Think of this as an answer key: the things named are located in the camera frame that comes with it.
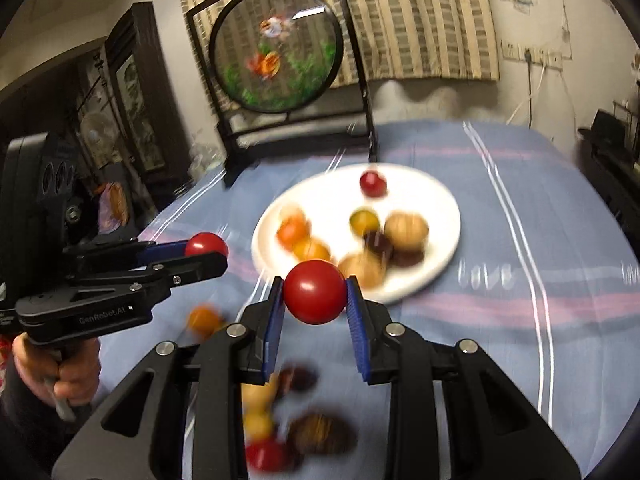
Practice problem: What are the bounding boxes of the round goldfish screen ornament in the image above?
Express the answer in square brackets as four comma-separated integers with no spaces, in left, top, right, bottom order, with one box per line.
[184,0,378,188]

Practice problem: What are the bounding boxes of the tan potato-like fruit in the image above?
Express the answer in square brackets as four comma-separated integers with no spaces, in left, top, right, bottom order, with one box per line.
[383,211,430,252]

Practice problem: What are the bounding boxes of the small red tomato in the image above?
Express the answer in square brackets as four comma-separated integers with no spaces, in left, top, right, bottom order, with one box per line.
[184,232,229,257]

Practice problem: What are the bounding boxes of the brown-orange round fruit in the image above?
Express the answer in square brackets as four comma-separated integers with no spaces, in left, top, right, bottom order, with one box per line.
[293,237,332,262]

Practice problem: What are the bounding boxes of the orange tangerine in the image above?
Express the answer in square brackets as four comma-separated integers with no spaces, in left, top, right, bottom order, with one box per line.
[277,214,310,252]
[186,304,224,339]

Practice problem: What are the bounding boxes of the dark plum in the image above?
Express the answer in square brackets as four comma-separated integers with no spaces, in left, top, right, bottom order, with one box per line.
[286,412,357,455]

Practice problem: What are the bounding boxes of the white desk fan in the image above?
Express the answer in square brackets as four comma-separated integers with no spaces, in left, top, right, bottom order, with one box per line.
[80,112,117,168]

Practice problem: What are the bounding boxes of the dark framed picture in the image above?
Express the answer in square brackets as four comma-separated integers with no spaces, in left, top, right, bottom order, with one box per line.
[104,1,191,209]

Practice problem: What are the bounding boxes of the tan pear-like fruit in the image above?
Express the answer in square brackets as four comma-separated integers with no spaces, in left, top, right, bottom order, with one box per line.
[337,252,387,289]

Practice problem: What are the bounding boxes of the person's left hand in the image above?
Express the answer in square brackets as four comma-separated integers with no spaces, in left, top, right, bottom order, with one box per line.
[12,334,101,406]

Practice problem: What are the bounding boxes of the white oval plate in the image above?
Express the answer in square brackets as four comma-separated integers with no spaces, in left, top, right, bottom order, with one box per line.
[249,161,462,306]

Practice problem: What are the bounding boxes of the yellow-green round fruit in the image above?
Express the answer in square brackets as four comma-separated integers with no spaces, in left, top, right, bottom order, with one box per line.
[349,208,381,238]

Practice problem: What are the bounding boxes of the blue striped tablecloth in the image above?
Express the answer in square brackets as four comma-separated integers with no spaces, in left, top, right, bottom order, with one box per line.
[101,122,639,479]

